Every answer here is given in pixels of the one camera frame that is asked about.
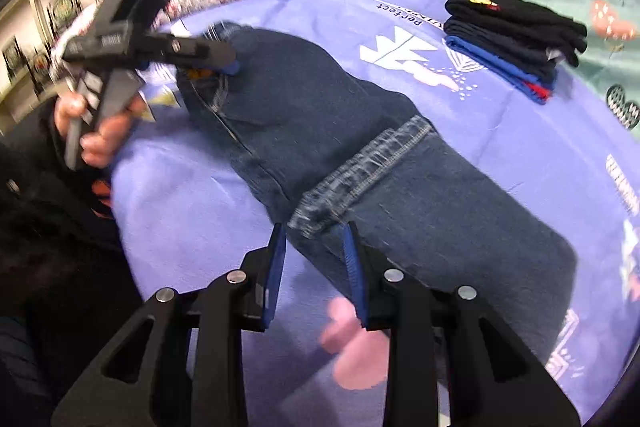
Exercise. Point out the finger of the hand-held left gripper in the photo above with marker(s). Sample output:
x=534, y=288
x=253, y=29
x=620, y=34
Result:
x=227, y=68
x=205, y=49

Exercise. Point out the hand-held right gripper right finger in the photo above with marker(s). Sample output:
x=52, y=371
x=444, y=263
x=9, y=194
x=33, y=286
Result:
x=356, y=279

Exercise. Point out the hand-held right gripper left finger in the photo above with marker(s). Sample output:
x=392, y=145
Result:
x=275, y=272

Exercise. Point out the dark blue denim pants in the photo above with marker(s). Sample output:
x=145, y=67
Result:
x=310, y=117

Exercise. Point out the person's left forearm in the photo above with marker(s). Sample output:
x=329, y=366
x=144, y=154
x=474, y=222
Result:
x=45, y=177

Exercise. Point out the black folded pants smiley patch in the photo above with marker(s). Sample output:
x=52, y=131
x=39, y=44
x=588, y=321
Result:
x=520, y=17

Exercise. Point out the person's left hand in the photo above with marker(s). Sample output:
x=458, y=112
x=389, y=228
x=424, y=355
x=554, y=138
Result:
x=107, y=137

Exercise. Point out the row of framed pictures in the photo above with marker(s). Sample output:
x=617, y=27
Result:
x=62, y=7

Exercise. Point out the purple printed bedsheet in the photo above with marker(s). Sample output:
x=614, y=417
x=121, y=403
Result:
x=500, y=147

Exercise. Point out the person's dark clothing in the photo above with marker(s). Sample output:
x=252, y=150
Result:
x=55, y=307

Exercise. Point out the blue folded garment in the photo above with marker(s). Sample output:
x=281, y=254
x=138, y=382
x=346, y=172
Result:
x=492, y=64

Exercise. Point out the red folded garment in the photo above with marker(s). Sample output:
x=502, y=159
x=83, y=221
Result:
x=539, y=91

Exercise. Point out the dark navy folded garment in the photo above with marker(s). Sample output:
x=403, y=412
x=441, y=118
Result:
x=500, y=44

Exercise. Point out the beige wall shelf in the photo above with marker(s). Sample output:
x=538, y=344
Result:
x=30, y=2

